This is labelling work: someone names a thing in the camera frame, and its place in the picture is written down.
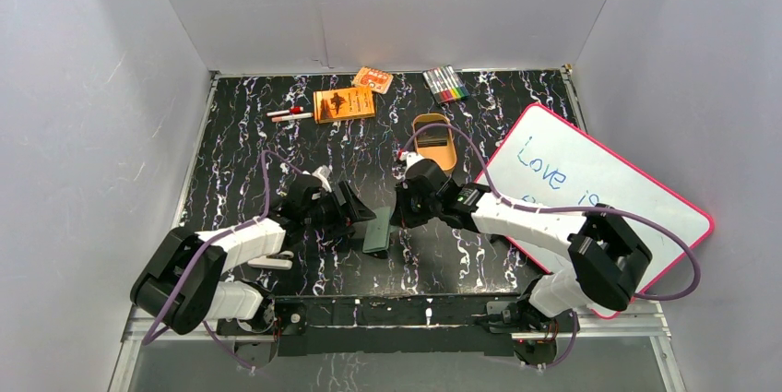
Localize small orange card pack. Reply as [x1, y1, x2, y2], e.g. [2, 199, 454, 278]
[351, 66, 394, 94]

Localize black cards in tray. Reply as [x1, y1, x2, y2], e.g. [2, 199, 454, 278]
[416, 123, 450, 148]

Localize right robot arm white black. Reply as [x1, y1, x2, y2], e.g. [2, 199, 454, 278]
[390, 152, 652, 334]

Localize aluminium frame rail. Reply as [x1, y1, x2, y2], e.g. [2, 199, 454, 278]
[110, 303, 684, 391]

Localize pink framed whiteboard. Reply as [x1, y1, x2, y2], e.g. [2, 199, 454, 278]
[478, 104, 714, 317]

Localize tan oval tray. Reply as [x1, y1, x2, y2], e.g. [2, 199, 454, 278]
[412, 113, 457, 175]

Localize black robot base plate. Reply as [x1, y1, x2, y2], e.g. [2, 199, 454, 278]
[217, 294, 580, 369]

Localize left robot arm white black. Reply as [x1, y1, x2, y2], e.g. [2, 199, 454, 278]
[129, 166, 376, 335]

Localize white marker pen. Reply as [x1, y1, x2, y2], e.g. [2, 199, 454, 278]
[271, 113, 314, 123]

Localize coloured marker set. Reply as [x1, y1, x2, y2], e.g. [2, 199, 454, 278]
[422, 65, 470, 105]

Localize orange book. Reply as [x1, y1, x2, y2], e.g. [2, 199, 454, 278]
[314, 87, 376, 124]

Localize red capped marker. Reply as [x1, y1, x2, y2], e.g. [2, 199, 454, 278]
[267, 106, 303, 117]

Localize white whiteboard eraser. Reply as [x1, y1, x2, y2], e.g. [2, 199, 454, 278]
[247, 251, 295, 270]

